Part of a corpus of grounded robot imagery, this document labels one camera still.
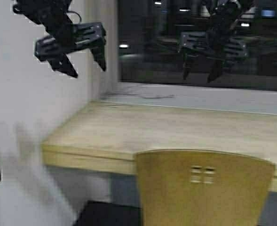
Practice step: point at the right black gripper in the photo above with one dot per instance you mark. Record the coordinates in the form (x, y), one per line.
(193, 44)

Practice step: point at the long wooden counter table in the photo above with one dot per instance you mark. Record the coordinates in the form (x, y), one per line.
(105, 136)

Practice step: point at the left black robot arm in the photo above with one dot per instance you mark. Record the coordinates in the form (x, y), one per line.
(64, 37)

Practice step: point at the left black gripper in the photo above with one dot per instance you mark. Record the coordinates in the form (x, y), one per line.
(85, 36)

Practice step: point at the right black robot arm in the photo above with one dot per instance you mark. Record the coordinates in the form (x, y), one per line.
(216, 43)

